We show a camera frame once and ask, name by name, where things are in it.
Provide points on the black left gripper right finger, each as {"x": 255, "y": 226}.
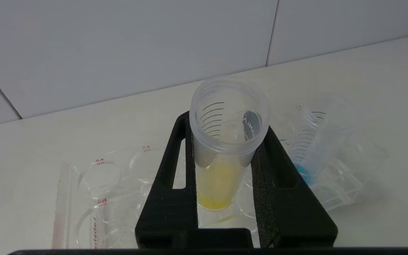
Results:
{"x": 289, "y": 212}

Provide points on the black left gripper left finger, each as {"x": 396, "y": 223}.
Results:
{"x": 168, "y": 212}

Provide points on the test tube with yellow pigment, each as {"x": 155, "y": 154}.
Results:
{"x": 221, "y": 180}

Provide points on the test tube with blue pigment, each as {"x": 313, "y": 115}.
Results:
{"x": 310, "y": 156}

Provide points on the clear acrylic test tube rack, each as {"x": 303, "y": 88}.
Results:
{"x": 97, "y": 198}

